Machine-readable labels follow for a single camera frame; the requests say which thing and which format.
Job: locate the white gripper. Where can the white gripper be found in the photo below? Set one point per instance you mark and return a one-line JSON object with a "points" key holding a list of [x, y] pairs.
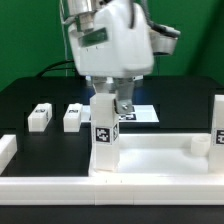
{"points": [[113, 49]]}

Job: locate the white desk top tray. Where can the white desk top tray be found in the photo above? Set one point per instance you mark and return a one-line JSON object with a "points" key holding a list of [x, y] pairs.
{"points": [[166, 154]]}

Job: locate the fiducial marker plate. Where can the fiducial marker plate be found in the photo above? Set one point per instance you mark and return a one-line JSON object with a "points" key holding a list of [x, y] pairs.
{"points": [[141, 114]]}

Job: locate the white front fence bar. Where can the white front fence bar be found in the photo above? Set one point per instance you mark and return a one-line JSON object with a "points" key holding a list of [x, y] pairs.
{"points": [[100, 191]]}

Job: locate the white left fence block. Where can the white left fence block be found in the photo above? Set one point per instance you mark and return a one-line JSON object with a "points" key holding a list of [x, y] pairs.
{"points": [[8, 148]]}

